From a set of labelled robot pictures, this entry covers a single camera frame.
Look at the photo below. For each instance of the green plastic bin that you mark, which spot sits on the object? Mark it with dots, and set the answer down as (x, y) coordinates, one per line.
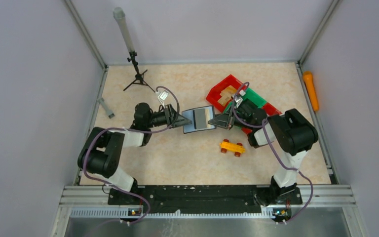
(251, 95)

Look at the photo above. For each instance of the red bin with wooden blocks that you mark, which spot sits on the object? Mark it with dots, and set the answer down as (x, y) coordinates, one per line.
(220, 95)

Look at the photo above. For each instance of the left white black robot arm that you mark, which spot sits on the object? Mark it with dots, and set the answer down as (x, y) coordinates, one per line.
(101, 152)

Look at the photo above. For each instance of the small grey tool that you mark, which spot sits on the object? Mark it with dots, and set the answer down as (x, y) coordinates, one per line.
(110, 114)

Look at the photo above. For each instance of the black leather card holder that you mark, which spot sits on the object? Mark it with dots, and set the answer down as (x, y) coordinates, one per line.
(199, 118)

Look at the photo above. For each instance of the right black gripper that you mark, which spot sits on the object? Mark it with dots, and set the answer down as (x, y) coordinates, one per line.
(224, 120)

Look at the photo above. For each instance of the yellow toy brick car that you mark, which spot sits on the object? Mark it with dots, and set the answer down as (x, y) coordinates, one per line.
(236, 148)

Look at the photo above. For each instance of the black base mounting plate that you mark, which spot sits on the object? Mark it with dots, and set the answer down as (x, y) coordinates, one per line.
(204, 199)

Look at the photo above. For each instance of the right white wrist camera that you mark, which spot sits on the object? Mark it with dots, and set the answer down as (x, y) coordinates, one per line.
(238, 98)

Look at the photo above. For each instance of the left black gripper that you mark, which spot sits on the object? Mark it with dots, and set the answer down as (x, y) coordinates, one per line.
(170, 113)

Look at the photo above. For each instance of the black tripod with grey tube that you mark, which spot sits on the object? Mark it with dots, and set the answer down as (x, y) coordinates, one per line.
(120, 18)

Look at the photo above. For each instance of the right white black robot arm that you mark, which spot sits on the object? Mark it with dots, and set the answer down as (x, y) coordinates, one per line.
(291, 130)

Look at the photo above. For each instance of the red bin with plastic bags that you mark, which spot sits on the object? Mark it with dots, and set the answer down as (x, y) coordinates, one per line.
(273, 111)

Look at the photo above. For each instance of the orange flashlight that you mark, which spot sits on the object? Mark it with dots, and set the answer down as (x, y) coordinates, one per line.
(308, 81)

